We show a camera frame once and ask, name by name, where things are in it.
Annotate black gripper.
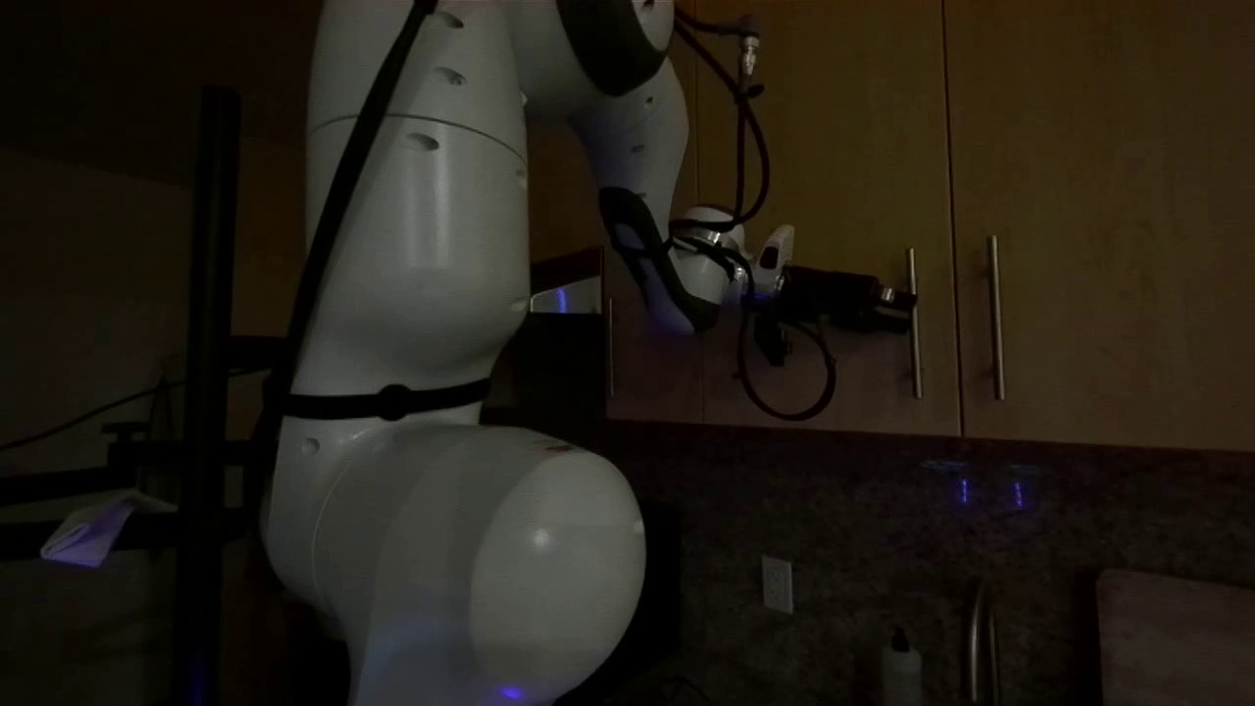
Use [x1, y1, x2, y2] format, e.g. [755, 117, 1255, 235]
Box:
[782, 261, 917, 332]

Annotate steel bar door handle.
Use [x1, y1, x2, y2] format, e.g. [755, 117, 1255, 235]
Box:
[981, 233, 1014, 403]
[903, 244, 931, 403]

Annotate wooden cabinet door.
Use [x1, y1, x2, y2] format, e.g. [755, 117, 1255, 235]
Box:
[687, 0, 968, 438]
[939, 0, 1255, 455]

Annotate dark stove range hood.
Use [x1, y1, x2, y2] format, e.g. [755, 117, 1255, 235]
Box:
[474, 247, 614, 437]

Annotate wooden cabinet over hood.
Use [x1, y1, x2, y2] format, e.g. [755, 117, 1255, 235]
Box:
[523, 89, 614, 267]

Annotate soap dispenser bottle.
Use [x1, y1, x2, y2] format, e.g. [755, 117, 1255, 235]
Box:
[880, 625, 927, 706]

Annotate black metal stand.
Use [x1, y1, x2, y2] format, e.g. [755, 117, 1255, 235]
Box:
[0, 82, 285, 706]

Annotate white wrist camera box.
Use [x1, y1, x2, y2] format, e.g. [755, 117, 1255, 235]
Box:
[748, 218, 799, 311]

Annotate white wall outlet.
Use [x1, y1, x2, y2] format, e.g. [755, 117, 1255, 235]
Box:
[756, 553, 799, 618]

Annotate black velcro arm strap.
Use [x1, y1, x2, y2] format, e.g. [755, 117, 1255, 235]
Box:
[266, 367, 502, 422]

